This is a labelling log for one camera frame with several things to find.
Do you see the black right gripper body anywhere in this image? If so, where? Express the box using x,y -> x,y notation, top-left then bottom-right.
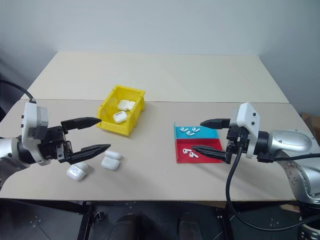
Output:
225,124 -> 251,155

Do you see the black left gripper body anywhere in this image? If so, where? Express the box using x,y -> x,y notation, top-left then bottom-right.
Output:
37,125 -> 75,164

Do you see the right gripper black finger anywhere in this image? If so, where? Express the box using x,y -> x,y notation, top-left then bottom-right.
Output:
199,117 -> 232,130
190,144 -> 233,165

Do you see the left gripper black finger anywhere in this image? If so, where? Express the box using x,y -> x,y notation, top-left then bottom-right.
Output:
60,116 -> 102,135
65,143 -> 112,164

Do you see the yellow plastic bin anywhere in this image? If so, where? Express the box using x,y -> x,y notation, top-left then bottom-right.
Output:
96,84 -> 147,139

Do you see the red plastic tray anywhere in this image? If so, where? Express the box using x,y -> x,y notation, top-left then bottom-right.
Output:
174,137 -> 224,165

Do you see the blue plastic tray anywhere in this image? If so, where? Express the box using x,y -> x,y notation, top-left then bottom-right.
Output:
173,121 -> 221,141

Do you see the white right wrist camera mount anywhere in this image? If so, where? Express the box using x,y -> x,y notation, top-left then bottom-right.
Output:
229,101 -> 261,160

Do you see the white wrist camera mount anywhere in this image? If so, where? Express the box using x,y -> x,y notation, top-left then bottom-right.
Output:
20,99 -> 52,167
229,101 -> 261,160

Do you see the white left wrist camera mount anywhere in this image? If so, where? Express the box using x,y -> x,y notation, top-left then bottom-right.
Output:
20,99 -> 52,167

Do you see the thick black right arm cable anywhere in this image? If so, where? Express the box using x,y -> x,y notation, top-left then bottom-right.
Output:
225,143 -> 320,231

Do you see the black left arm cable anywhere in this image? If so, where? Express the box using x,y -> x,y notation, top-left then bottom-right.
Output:
0,79 -> 36,103

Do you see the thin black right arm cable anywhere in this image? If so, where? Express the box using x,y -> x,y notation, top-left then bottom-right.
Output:
256,152 -> 320,164

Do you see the black table frame leg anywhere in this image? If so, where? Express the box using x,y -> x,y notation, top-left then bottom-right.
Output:
76,200 -> 94,240
216,201 -> 235,240

